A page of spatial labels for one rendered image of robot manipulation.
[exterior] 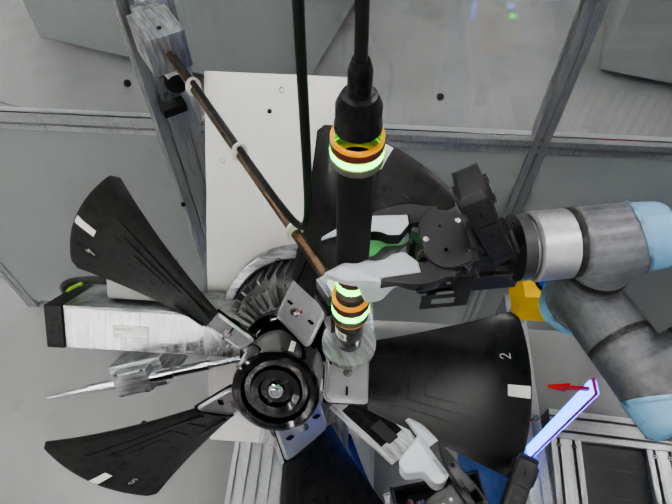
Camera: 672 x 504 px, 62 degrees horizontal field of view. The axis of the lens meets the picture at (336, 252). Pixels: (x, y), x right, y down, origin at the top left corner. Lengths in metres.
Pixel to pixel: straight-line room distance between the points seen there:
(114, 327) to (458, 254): 0.62
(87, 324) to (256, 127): 0.43
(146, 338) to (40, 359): 1.44
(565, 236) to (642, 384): 0.18
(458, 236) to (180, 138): 0.85
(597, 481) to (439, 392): 1.17
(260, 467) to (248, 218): 1.13
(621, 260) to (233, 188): 0.63
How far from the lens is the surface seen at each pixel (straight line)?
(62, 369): 2.34
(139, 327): 0.97
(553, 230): 0.59
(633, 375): 0.67
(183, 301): 0.80
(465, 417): 0.82
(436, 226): 0.57
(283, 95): 0.96
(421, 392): 0.81
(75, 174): 1.73
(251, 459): 1.94
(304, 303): 0.78
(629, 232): 0.63
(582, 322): 0.69
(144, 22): 1.06
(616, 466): 1.97
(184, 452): 0.97
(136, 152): 1.58
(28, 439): 2.28
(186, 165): 1.35
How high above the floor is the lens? 1.94
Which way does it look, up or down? 55 degrees down
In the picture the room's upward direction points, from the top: straight up
